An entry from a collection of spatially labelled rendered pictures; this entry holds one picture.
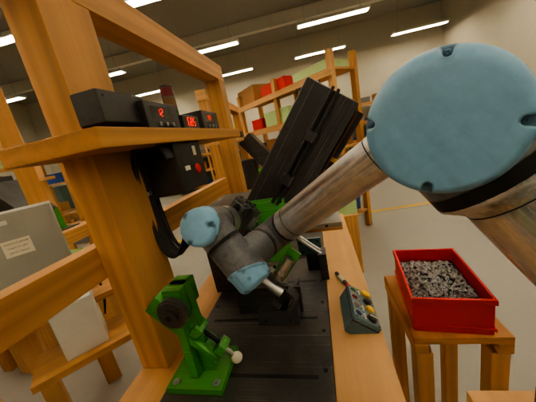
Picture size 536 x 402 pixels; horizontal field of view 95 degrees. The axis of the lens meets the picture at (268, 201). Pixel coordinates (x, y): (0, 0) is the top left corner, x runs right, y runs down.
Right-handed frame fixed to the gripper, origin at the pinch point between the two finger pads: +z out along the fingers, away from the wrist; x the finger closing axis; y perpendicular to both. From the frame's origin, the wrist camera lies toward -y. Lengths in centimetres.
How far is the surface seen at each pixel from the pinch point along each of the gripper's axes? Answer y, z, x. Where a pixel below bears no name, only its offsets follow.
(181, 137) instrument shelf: 9.6, -11.4, 28.4
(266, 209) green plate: 6.6, 2.4, -2.6
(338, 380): -10.2, -17.9, -43.2
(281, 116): 81, 294, 112
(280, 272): -5.6, -0.9, -18.6
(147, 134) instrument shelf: 7.6, -26.0, 26.3
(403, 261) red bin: 20, 35, -56
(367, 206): 49, 292, -68
